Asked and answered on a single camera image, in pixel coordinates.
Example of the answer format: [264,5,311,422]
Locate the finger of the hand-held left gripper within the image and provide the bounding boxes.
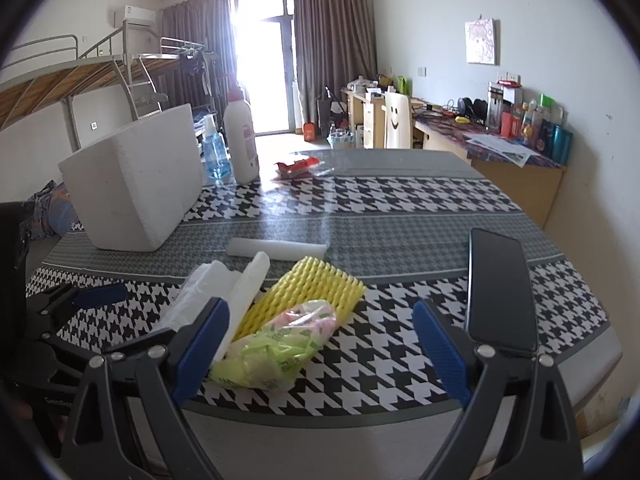
[36,327,103,377]
[27,282,129,321]

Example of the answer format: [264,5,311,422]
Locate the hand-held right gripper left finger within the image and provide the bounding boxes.
[60,297,231,480]

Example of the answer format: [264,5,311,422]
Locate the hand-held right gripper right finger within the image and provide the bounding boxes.
[412,300,586,480]

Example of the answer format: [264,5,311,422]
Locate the white plastic bag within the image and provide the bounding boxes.
[162,260,246,333]

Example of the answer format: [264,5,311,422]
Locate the white foam sheet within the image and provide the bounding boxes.
[212,251,272,363]

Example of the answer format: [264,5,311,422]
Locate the green snack packet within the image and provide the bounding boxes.
[210,299,337,391]

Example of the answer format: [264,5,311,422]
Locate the white foam box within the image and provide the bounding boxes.
[57,103,205,252]

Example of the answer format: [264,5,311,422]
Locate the yellow foam fruit net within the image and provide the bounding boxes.
[232,256,367,343]

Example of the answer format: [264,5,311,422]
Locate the white foam tube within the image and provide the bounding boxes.
[227,237,327,261]

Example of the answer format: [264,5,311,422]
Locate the black smartphone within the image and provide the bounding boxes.
[466,228,540,358]

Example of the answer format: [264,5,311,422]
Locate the blue rolled quilt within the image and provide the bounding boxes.
[30,180,81,238]

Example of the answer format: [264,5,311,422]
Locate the houndstooth tablecloth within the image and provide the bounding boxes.
[25,148,623,417]

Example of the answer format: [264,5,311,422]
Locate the wooden desk with patterned cover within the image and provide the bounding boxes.
[412,107,568,231]

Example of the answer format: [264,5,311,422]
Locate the blue liquid spray bottle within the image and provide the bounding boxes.
[200,114,232,180]

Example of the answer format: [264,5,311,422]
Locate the red snack packet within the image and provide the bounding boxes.
[274,156,320,178]

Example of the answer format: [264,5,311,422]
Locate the white bottle with red cap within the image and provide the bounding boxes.
[222,80,260,184]

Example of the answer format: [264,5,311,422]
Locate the printed paper sheets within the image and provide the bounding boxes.
[465,132,536,167]

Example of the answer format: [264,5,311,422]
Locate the metal bunk bed with ladder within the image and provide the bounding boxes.
[0,34,168,153]

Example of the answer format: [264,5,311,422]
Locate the grey bucket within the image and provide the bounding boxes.
[327,127,358,150]

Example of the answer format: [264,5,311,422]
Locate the wooden chair with smiley face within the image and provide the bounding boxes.
[384,91,413,150]

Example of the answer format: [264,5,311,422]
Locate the row of toiletry bottles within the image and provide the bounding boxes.
[500,94,573,165]

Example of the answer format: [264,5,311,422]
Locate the dark hanging clothes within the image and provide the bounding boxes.
[182,50,208,91]

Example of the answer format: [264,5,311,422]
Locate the wooden desk with drawers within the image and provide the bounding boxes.
[341,87,426,150]

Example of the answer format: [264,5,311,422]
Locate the black headphones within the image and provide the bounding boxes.
[457,97,488,121]

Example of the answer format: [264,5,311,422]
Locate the clear water bottle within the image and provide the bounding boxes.
[486,82,506,133]

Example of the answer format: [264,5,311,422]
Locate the black bag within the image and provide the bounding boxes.
[316,87,346,126]

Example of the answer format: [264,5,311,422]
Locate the glass balcony door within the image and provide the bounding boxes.
[230,0,296,136]

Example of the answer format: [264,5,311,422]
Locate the white air conditioner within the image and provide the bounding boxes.
[112,5,156,28]

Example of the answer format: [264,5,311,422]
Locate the brown curtain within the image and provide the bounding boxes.
[160,0,236,111]
[292,0,378,133]

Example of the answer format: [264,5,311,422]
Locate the pink cartoon wall picture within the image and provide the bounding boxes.
[465,18,500,66]

